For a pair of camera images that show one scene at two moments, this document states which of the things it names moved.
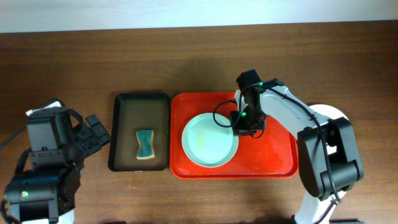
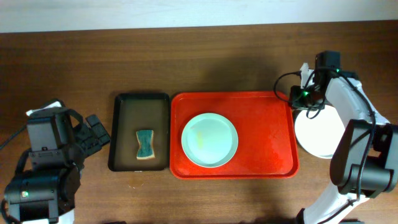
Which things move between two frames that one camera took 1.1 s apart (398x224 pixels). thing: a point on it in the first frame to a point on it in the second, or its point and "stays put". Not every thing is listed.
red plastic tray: (273, 155) stays put
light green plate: (208, 140) stays put
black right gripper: (246, 129) to (301, 98)
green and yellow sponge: (145, 150) stays put
